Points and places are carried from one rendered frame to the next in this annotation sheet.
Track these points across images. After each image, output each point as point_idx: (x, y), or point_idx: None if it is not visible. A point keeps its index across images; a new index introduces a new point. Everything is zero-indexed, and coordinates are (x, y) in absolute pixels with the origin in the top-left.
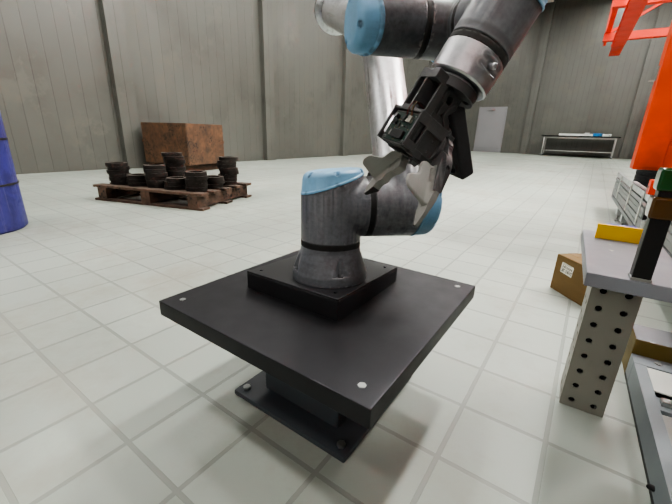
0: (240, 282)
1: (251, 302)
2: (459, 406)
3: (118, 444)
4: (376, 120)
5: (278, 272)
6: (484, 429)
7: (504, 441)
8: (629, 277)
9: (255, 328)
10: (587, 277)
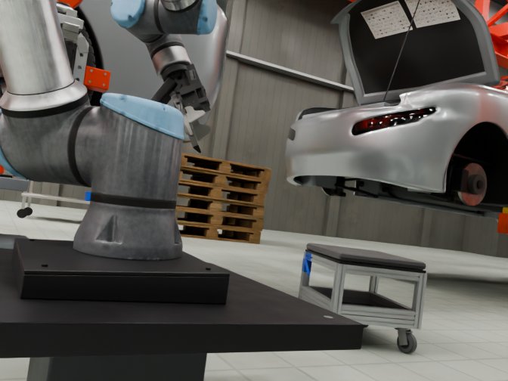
0: (231, 311)
1: (235, 295)
2: (1, 380)
3: None
4: (57, 14)
5: (187, 264)
6: (20, 368)
7: (23, 361)
8: (23, 178)
9: (248, 286)
10: (28, 184)
